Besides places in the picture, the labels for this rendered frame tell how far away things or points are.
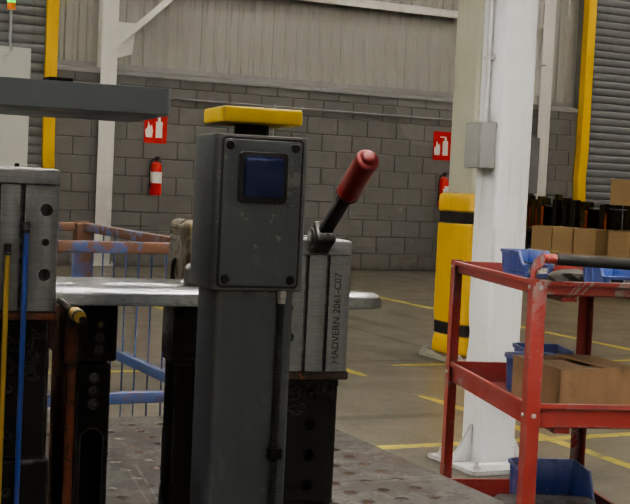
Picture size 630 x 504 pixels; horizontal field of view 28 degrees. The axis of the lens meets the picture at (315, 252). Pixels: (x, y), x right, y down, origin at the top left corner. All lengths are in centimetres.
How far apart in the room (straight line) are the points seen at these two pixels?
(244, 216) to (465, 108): 746
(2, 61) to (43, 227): 830
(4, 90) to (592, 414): 254
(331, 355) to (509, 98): 401
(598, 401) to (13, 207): 241
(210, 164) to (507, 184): 419
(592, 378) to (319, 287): 221
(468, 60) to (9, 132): 332
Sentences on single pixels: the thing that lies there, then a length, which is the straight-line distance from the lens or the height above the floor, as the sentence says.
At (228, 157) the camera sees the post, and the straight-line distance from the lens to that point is 89.
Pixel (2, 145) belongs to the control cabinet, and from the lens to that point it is 929.
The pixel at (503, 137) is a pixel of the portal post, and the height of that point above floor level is 133.
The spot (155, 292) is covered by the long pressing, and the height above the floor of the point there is 100.
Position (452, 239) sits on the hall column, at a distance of 827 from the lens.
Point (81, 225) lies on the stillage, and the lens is 431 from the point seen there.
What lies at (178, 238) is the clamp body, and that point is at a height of 104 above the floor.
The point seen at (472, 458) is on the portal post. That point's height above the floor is 3.
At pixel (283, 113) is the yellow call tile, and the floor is 116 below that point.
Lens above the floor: 111
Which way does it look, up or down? 3 degrees down
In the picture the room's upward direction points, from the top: 3 degrees clockwise
